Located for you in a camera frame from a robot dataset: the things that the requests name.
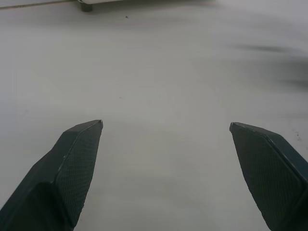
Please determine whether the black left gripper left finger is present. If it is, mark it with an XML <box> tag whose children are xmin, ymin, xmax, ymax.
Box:
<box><xmin>0</xmin><ymin>119</ymin><xmax>104</xmax><ymax>231</ymax></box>

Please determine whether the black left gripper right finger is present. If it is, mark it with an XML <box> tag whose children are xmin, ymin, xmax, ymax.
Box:
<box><xmin>229</xmin><ymin>122</ymin><xmax>308</xmax><ymax>231</ymax></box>

